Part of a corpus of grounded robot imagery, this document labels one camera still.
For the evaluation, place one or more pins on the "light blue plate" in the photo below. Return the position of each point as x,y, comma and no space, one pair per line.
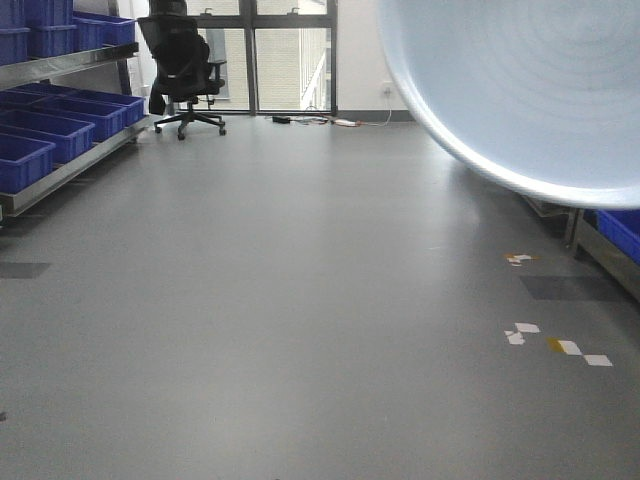
539,96

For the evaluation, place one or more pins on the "steel rack with bins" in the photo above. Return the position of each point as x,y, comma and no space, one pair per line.
66,100

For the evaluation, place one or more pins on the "black office chair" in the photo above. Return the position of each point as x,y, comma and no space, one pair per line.
184,72

